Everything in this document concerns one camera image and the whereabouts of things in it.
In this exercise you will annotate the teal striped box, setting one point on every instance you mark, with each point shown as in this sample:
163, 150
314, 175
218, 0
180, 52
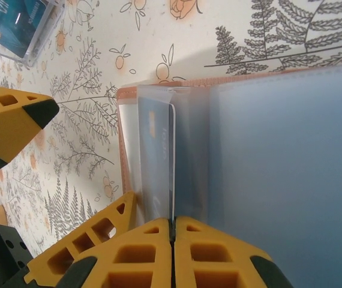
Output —
43, 39

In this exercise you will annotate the dark blue chip credit card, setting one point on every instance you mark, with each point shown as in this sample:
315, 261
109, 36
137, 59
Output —
156, 156

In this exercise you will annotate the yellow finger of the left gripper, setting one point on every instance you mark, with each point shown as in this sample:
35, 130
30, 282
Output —
130, 216
12, 126

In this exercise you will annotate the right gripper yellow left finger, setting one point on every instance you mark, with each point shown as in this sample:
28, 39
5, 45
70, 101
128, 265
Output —
162, 255

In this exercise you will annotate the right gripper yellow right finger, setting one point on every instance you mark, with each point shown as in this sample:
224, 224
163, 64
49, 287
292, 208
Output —
183, 255

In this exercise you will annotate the floral tablecloth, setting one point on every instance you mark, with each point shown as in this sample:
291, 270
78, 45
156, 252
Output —
219, 30

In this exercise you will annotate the blue printed credit card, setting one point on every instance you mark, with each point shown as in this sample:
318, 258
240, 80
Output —
9, 30

